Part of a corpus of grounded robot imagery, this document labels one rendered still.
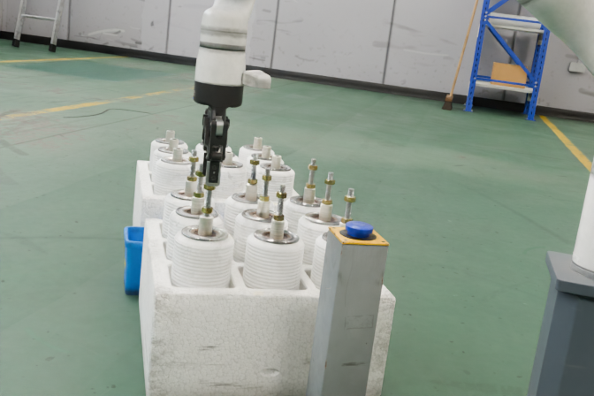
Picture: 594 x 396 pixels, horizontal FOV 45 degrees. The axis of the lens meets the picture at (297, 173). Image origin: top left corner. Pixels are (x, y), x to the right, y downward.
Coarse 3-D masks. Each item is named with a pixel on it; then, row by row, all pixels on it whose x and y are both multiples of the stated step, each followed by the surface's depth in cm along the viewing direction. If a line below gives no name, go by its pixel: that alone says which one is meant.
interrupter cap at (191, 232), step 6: (186, 228) 115; (192, 228) 115; (198, 228) 116; (216, 228) 117; (186, 234) 111; (192, 234) 112; (198, 234) 113; (216, 234) 114; (222, 234) 114; (228, 234) 114; (204, 240) 110; (210, 240) 111; (216, 240) 111
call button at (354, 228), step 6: (348, 222) 102; (354, 222) 102; (360, 222) 102; (348, 228) 100; (354, 228) 100; (360, 228) 100; (366, 228) 100; (372, 228) 101; (348, 234) 101; (354, 234) 100; (360, 234) 100; (366, 234) 100
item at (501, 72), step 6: (492, 66) 677; (498, 66) 653; (504, 66) 652; (510, 66) 651; (516, 66) 650; (492, 72) 659; (498, 72) 654; (504, 72) 653; (510, 72) 652; (516, 72) 651; (522, 72) 650; (492, 78) 656; (498, 78) 655; (504, 78) 654; (510, 78) 652; (516, 78) 651; (522, 78) 650; (492, 84) 657; (498, 84) 656; (504, 84) 655; (510, 84) 654
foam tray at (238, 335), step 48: (144, 240) 140; (144, 288) 131; (192, 288) 110; (240, 288) 112; (384, 288) 120; (144, 336) 123; (192, 336) 109; (240, 336) 111; (288, 336) 113; (384, 336) 118; (192, 384) 111; (240, 384) 113; (288, 384) 115
